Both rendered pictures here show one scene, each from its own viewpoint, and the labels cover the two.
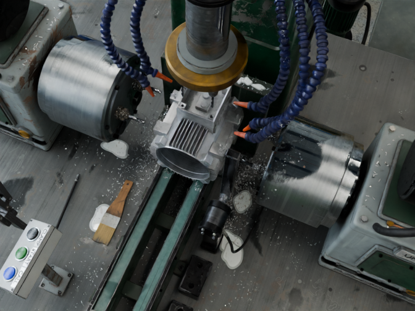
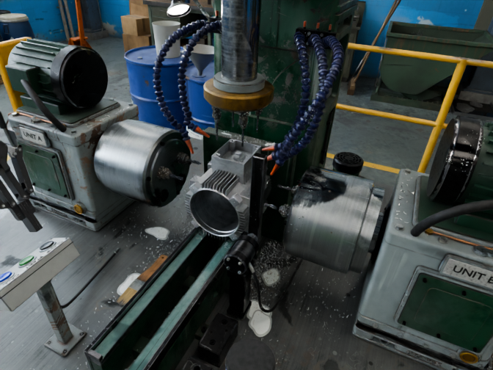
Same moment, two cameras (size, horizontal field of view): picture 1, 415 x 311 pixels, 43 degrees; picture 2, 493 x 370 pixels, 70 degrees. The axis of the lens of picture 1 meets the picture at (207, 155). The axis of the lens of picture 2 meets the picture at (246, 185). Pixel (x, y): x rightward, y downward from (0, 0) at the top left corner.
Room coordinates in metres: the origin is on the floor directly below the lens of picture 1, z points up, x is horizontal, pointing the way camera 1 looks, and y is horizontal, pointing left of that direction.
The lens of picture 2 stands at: (-0.20, -0.07, 1.63)
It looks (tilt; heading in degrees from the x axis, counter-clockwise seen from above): 34 degrees down; 4
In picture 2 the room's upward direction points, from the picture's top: 3 degrees clockwise
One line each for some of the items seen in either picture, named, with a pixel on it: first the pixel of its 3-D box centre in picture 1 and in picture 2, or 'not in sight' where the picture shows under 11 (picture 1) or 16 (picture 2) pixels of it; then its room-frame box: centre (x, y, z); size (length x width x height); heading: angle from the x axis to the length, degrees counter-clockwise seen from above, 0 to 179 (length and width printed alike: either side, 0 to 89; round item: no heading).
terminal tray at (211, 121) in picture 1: (204, 102); (236, 161); (0.68, 0.02, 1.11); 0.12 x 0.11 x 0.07; 161
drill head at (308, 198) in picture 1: (317, 175); (342, 222); (0.53, -0.28, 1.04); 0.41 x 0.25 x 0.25; 71
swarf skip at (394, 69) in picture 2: not in sight; (428, 66); (4.64, -2.03, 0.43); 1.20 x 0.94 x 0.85; 74
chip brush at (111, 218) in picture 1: (115, 211); (145, 278); (0.48, 0.26, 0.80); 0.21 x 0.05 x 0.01; 162
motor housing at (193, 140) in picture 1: (197, 132); (229, 194); (0.64, 0.03, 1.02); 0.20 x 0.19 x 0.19; 161
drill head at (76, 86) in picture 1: (78, 81); (133, 158); (0.76, 0.36, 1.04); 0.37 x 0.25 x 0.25; 71
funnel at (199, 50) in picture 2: not in sight; (202, 65); (2.22, 0.43, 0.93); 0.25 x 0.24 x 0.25; 162
